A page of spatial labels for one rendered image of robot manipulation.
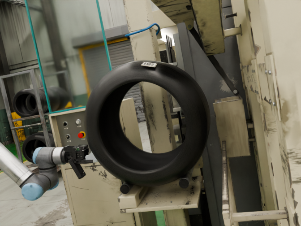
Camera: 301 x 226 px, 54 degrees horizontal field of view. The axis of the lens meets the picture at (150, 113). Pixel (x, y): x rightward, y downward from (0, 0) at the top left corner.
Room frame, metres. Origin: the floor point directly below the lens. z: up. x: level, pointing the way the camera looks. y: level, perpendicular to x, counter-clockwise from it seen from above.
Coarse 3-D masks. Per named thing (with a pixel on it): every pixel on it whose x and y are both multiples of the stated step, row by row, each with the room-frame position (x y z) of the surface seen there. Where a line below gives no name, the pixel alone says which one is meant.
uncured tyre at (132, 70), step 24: (120, 72) 1.29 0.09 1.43; (144, 72) 1.26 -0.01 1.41; (168, 72) 1.25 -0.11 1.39; (96, 96) 1.32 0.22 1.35; (120, 96) 1.58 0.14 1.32; (192, 96) 1.23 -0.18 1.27; (96, 120) 1.32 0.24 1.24; (192, 120) 1.22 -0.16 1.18; (96, 144) 1.33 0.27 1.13; (120, 144) 1.59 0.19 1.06; (192, 144) 1.22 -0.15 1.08; (120, 168) 1.30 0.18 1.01; (144, 168) 1.52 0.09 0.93; (168, 168) 1.25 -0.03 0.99
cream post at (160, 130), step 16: (128, 0) 1.67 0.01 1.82; (144, 0) 1.65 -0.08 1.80; (128, 16) 1.67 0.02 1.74; (144, 16) 1.65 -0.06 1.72; (144, 32) 1.66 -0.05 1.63; (144, 48) 1.66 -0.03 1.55; (144, 96) 1.67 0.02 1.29; (160, 96) 1.65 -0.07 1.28; (144, 112) 1.68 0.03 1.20; (160, 112) 1.65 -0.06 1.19; (160, 128) 1.66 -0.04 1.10; (160, 144) 1.66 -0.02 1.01; (176, 224) 1.66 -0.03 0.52
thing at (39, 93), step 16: (0, 80) 4.91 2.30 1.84; (32, 80) 4.81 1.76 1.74; (16, 96) 4.99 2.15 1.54; (32, 96) 5.62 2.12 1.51; (16, 112) 5.01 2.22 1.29; (32, 112) 4.94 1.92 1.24; (48, 112) 5.38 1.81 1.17; (16, 128) 4.87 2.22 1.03; (16, 144) 4.93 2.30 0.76; (32, 144) 5.29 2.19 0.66; (48, 144) 4.80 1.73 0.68; (32, 160) 4.96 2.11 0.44
